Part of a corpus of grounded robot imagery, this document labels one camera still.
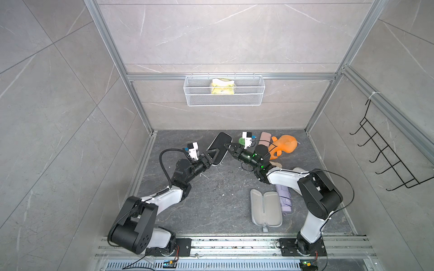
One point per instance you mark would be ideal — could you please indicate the white wire wall basket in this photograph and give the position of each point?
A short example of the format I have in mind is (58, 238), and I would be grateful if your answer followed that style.
(235, 90)

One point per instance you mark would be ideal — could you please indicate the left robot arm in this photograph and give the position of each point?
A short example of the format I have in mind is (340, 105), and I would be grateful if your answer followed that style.
(135, 225)

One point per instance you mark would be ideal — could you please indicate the black wire hook rack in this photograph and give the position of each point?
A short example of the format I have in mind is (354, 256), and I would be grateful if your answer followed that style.
(384, 151)

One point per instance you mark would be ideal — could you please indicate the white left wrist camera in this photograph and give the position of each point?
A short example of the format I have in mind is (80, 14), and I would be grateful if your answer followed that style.
(192, 151)

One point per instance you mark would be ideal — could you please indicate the black zippered umbrella sleeve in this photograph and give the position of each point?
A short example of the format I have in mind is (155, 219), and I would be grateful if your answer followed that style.
(218, 143)

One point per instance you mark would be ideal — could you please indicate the aluminium cage frame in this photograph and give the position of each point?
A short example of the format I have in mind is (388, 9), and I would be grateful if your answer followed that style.
(358, 76)

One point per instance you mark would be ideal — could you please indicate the green lidded jar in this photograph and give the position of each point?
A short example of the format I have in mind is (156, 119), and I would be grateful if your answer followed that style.
(241, 141)

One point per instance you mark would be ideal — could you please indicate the yellow white pouch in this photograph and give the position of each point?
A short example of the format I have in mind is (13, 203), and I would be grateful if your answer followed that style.
(222, 86)

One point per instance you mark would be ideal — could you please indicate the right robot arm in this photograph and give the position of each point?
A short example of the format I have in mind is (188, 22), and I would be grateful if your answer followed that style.
(322, 198)

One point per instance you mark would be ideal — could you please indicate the orange watering can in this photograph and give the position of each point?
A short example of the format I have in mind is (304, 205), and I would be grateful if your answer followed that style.
(285, 143)

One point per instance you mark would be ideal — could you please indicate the slotted metal base rail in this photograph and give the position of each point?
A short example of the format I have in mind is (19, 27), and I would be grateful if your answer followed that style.
(269, 252)

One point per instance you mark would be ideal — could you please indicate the lilac folded umbrella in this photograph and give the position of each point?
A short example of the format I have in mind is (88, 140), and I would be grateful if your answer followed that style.
(285, 199)

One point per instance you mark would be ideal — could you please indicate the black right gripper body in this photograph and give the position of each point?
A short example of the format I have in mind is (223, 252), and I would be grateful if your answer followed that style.
(247, 157)

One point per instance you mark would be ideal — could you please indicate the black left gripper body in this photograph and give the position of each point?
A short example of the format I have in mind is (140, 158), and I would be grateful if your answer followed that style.
(198, 167)

